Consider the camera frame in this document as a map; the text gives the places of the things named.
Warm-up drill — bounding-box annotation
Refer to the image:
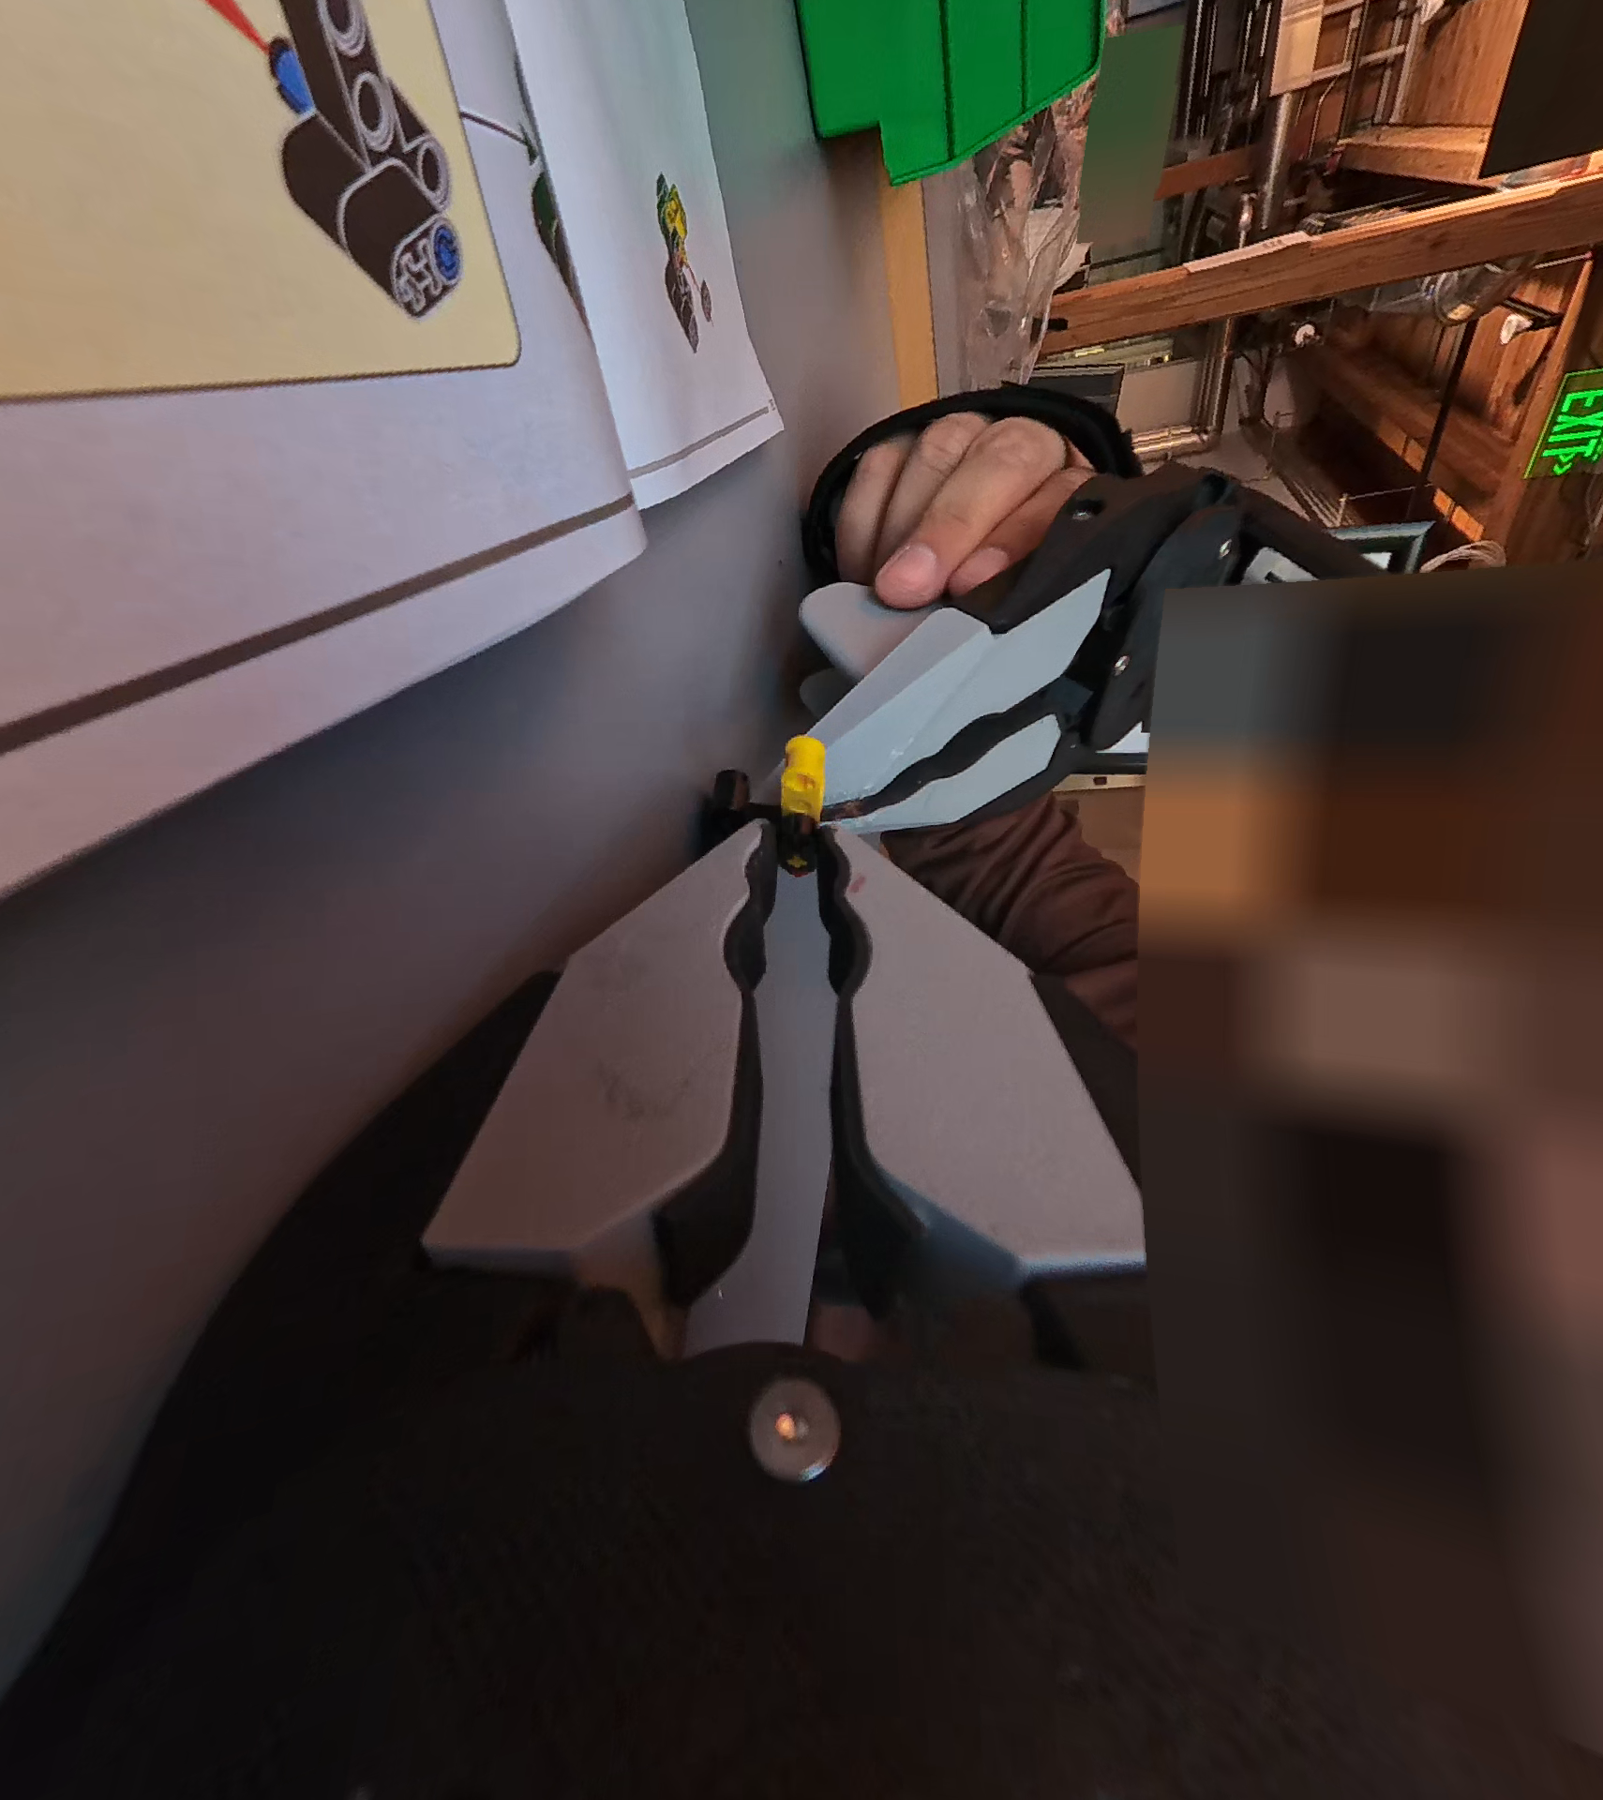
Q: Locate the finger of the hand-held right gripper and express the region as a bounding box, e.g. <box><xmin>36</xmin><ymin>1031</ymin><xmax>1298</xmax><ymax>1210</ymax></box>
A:
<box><xmin>799</xmin><ymin>566</ymin><xmax>1137</xmax><ymax>806</ymax></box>
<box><xmin>863</xmin><ymin>715</ymin><xmax>1081</xmax><ymax>836</ymax></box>

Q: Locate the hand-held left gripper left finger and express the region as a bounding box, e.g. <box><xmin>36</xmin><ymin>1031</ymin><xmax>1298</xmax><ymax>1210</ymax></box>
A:
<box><xmin>423</xmin><ymin>820</ymin><xmax>768</xmax><ymax>1356</ymax></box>

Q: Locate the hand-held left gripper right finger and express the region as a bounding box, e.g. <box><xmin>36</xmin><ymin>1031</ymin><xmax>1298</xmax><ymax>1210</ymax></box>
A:
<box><xmin>813</xmin><ymin>827</ymin><xmax>1150</xmax><ymax>1360</ymax></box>

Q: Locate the yellow and black lego assembly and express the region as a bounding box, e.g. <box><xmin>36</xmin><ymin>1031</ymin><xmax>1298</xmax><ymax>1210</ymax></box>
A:
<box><xmin>708</xmin><ymin>735</ymin><xmax>833</xmax><ymax>881</ymax></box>

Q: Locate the person's right forearm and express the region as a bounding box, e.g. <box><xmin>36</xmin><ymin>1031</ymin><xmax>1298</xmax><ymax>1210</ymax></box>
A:
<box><xmin>884</xmin><ymin>793</ymin><xmax>1144</xmax><ymax>1054</ymax></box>

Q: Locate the lego instruction booklet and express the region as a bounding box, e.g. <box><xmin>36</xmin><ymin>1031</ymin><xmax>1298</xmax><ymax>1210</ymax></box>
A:
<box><xmin>0</xmin><ymin>0</ymin><xmax>786</xmax><ymax>947</ymax></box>

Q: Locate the person's right hand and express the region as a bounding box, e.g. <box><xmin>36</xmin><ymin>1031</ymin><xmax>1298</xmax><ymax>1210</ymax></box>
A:
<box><xmin>837</xmin><ymin>415</ymin><xmax>1099</xmax><ymax>611</ymax></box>

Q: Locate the clear plastic bag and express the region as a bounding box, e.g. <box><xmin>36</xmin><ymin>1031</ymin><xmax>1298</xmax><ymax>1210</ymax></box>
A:
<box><xmin>953</xmin><ymin>109</ymin><xmax>1103</xmax><ymax>388</ymax></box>

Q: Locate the wooden beam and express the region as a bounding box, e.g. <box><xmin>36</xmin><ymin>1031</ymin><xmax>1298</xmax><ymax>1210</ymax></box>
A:
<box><xmin>1038</xmin><ymin>158</ymin><xmax>1603</xmax><ymax>356</ymax></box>

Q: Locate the green exit sign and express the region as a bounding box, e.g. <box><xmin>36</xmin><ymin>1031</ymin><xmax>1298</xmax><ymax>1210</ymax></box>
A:
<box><xmin>1523</xmin><ymin>360</ymin><xmax>1603</xmax><ymax>484</ymax></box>

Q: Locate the green plastic bin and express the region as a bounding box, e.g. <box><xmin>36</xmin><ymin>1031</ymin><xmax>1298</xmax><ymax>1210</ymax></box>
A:
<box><xmin>796</xmin><ymin>0</ymin><xmax>1111</xmax><ymax>188</ymax></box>

